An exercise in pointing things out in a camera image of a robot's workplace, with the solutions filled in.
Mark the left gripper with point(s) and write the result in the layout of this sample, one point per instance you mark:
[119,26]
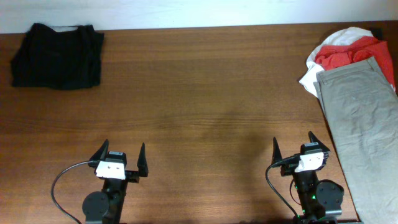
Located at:
[134,175]

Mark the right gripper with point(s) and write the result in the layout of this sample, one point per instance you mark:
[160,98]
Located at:
[289,165]

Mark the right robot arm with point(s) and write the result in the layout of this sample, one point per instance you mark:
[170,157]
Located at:
[320,200]

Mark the khaki green shorts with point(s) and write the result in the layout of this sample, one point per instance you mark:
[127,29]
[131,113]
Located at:
[361,109]

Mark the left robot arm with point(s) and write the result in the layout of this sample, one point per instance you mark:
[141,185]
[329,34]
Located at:
[106,205]

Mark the red t-shirt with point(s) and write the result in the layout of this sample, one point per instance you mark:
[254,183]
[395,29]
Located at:
[334,56]

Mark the white garment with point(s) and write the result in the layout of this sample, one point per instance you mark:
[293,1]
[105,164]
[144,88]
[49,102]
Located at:
[339,38]

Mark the black folded garment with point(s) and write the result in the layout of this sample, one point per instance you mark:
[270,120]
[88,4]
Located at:
[67,60]

